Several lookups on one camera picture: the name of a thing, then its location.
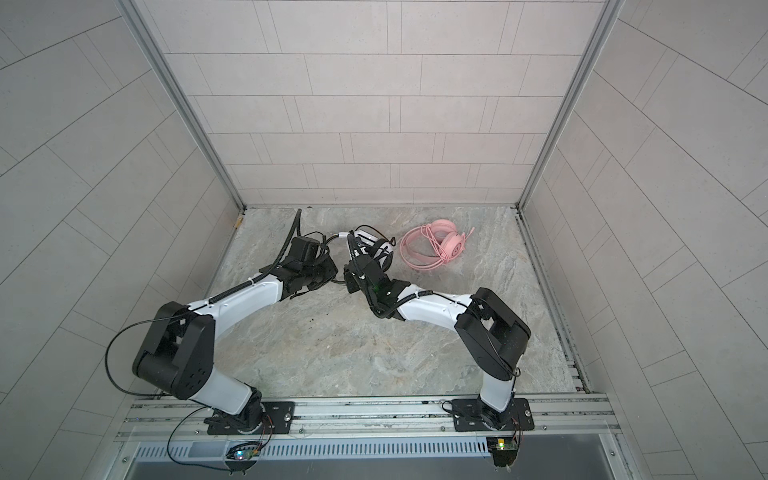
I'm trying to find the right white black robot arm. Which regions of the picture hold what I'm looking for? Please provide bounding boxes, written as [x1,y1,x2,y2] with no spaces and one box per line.
[341,231,534,434]

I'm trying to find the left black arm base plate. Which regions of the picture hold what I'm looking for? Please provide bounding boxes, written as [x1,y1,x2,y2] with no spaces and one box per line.
[203,400,295,435]

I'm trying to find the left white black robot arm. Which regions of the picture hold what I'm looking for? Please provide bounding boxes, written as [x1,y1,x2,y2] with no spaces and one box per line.
[132,236,338,434]

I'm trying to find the pink headphones with cable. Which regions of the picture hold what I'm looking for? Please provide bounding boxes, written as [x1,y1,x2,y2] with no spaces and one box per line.
[399,219,475,271]

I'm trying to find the aluminium mounting rail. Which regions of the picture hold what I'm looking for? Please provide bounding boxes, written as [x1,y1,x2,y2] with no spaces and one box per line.
[115,393,620,441]

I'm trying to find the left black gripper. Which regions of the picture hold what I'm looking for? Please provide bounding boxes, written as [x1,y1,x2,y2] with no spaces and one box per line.
[300,254,344,290]

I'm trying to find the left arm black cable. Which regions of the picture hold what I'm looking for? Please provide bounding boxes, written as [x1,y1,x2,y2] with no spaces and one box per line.
[104,314,181,398]

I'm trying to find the left circuit board green led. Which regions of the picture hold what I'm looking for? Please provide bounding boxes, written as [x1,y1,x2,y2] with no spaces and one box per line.
[225,441,263,462]

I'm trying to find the white black headphones with cable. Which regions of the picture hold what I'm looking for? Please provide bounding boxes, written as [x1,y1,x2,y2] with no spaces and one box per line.
[352,224,396,272]

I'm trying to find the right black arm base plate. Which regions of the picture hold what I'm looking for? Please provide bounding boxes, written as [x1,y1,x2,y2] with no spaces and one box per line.
[441,397,535,432]

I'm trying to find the right circuit board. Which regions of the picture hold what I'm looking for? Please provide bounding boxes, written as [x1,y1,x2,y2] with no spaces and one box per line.
[486,437,520,468]

